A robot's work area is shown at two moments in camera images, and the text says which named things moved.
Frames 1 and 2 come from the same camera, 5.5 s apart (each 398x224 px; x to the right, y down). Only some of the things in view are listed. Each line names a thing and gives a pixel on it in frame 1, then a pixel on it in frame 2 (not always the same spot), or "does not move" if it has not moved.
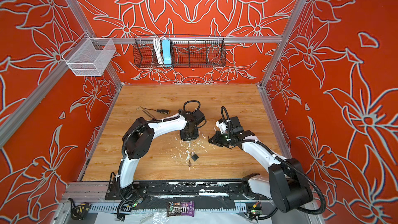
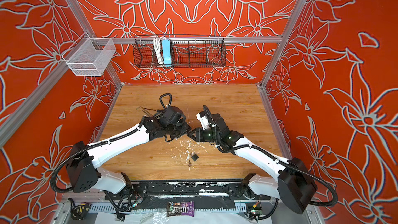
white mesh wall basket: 90,56 does not move
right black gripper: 216,136 to 198,134
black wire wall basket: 179,51 does not move
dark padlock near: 194,156 does not move
